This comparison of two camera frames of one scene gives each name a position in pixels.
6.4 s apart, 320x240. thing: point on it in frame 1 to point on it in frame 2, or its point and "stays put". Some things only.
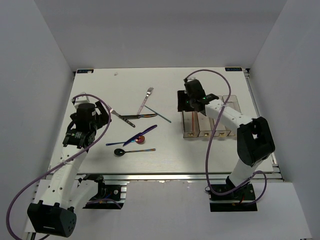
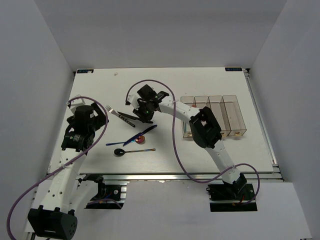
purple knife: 136,136 stays put
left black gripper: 102,118 stays put
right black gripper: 181,96 to 137,112
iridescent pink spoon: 140,140 stays put
